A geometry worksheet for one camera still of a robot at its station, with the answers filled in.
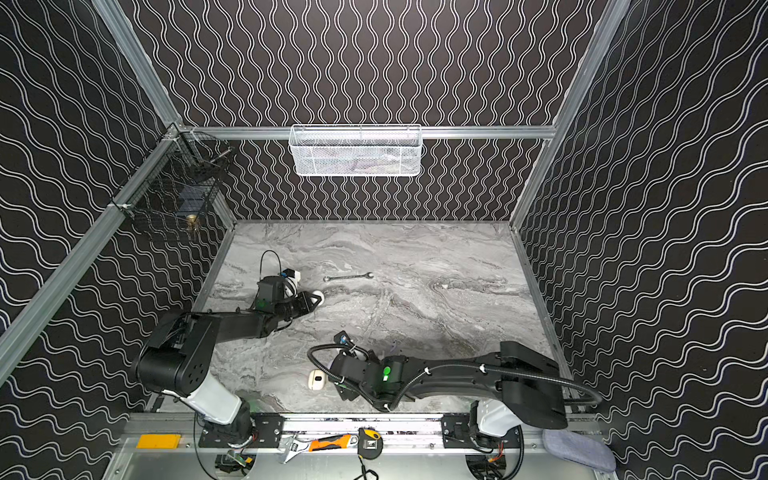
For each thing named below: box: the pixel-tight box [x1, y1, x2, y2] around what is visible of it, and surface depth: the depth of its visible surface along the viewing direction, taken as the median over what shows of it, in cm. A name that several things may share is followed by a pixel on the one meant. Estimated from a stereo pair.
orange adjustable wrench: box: [279, 434, 359, 464], surface depth 74 cm
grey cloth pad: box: [542, 429, 617, 473], surface depth 72 cm
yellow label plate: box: [136, 434, 181, 449], surface depth 74 cm
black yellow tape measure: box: [357, 427, 384, 460], surface depth 72 cm
